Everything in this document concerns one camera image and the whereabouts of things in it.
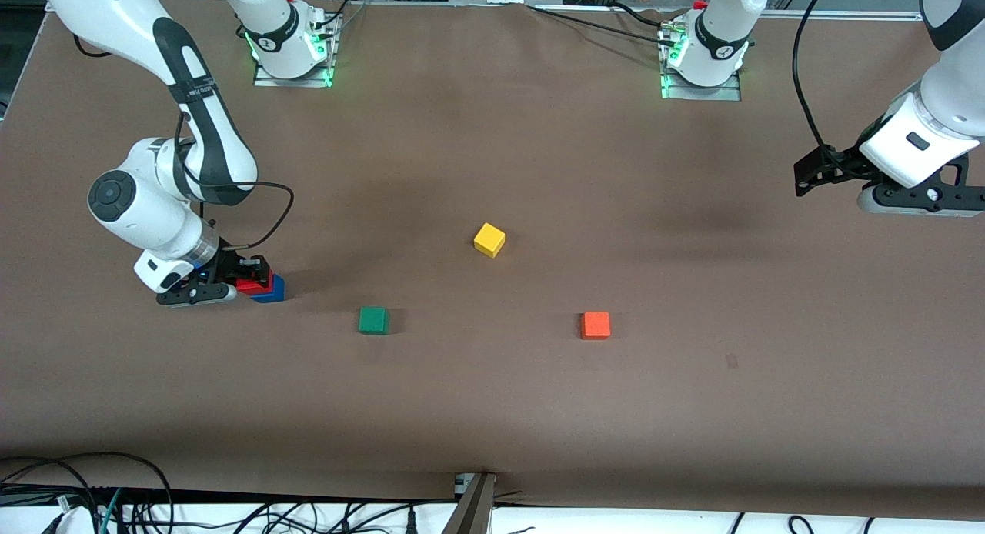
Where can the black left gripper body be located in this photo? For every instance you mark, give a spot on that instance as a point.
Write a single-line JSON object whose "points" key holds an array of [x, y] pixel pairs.
{"points": [[839, 165]]}

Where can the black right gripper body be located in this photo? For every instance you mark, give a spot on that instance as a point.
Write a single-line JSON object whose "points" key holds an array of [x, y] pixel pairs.
{"points": [[228, 261]]}

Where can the red wooden block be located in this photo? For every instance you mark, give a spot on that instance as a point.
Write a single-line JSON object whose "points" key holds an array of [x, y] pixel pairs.
{"points": [[250, 286]]}

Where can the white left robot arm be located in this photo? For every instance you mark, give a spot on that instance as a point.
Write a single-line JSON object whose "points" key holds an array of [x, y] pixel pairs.
{"points": [[916, 145]]}

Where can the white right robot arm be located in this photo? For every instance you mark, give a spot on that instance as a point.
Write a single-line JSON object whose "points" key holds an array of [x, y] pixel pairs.
{"points": [[138, 211]]}

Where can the blue wooden block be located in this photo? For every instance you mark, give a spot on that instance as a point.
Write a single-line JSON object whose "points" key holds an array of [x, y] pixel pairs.
{"points": [[272, 294]]}

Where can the green wooden block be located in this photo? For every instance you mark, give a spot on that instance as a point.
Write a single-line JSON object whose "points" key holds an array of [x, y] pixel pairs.
{"points": [[373, 321]]}

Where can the yellow wooden block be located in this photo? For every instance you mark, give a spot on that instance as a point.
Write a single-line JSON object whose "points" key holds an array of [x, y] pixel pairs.
{"points": [[489, 240]]}

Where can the orange wooden block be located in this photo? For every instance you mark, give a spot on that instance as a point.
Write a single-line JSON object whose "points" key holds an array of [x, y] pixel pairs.
{"points": [[596, 325]]}

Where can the brown table cover sheet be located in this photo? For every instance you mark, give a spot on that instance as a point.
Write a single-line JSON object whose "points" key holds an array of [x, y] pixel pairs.
{"points": [[492, 411]]}

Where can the aluminium profile bar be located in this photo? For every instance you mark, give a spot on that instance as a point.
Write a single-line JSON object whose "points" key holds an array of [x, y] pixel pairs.
{"points": [[471, 511]]}

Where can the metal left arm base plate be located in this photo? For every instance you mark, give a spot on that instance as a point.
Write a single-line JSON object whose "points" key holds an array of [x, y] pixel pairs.
{"points": [[723, 94]]}

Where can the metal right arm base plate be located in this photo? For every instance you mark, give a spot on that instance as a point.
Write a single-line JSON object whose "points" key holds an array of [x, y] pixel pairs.
{"points": [[292, 82]]}

